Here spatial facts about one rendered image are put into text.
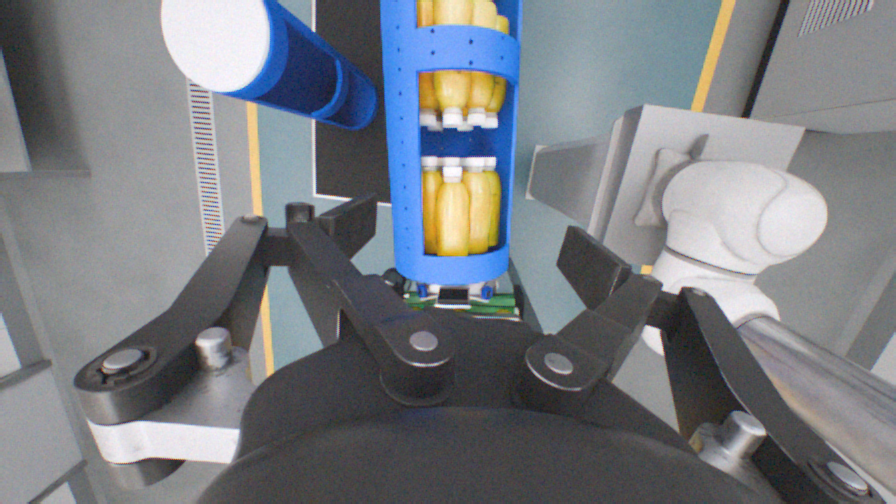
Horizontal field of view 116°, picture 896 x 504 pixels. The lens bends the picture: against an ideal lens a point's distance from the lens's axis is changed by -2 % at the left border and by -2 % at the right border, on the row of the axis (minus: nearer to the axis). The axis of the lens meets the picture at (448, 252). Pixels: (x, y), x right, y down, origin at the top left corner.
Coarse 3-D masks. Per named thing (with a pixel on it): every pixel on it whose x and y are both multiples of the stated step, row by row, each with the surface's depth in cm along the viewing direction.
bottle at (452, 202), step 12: (456, 180) 61; (444, 192) 60; (456, 192) 60; (444, 204) 60; (456, 204) 60; (468, 204) 62; (444, 216) 61; (456, 216) 61; (468, 216) 63; (444, 228) 62; (456, 228) 61; (468, 228) 64; (444, 240) 63; (456, 240) 62; (468, 240) 65; (444, 252) 63; (456, 252) 63
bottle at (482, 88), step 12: (480, 0) 54; (480, 12) 55; (492, 12) 56; (480, 24) 55; (492, 24) 56; (480, 72) 58; (480, 84) 58; (492, 84) 60; (480, 96) 59; (492, 96) 62; (468, 108) 63; (480, 108) 61
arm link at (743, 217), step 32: (672, 192) 60; (704, 192) 52; (736, 192) 47; (768, 192) 44; (800, 192) 42; (672, 224) 59; (704, 224) 51; (736, 224) 46; (768, 224) 43; (800, 224) 43; (704, 256) 52; (736, 256) 49; (768, 256) 45
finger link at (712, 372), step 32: (704, 320) 10; (672, 352) 11; (704, 352) 8; (736, 352) 8; (672, 384) 10; (704, 384) 8; (736, 384) 7; (768, 384) 7; (704, 416) 7; (768, 416) 6; (768, 448) 6; (800, 448) 5; (800, 480) 5; (832, 480) 5; (864, 480) 5
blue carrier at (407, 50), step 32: (384, 0) 53; (416, 0) 68; (512, 0) 62; (384, 32) 55; (416, 32) 50; (448, 32) 49; (480, 32) 49; (512, 32) 63; (384, 64) 58; (416, 64) 51; (448, 64) 50; (480, 64) 51; (512, 64) 55; (416, 96) 53; (512, 96) 65; (416, 128) 54; (448, 128) 79; (480, 128) 76; (512, 128) 65; (416, 160) 56; (512, 160) 66; (416, 192) 58; (512, 192) 67; (416, 224) 60; (416, 256) 62; (448, 256) 61; (480, 256) 61
